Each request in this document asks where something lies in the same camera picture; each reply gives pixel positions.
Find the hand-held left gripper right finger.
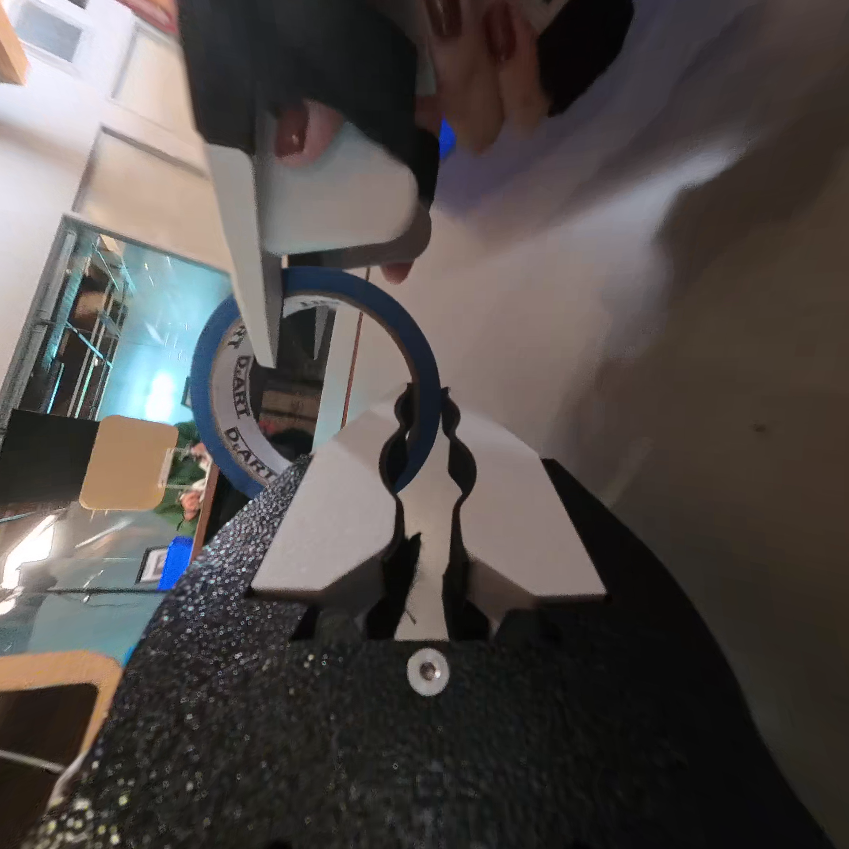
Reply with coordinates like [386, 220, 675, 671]
[438, 386, 609, 643]

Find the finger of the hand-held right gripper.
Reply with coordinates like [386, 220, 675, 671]
[206, 142, 286, 370]
[254, 113, 433, 266]

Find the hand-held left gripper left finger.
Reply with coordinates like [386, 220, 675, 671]
[250, 383, 424, 641]

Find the black flat panel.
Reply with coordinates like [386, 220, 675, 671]
[0, 409, 100, 505]

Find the wall vent grille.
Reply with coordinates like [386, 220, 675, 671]
[13, 0, 90, 64]

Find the blue masking tape roll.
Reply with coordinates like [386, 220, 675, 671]
[190, 267, 442, 500]

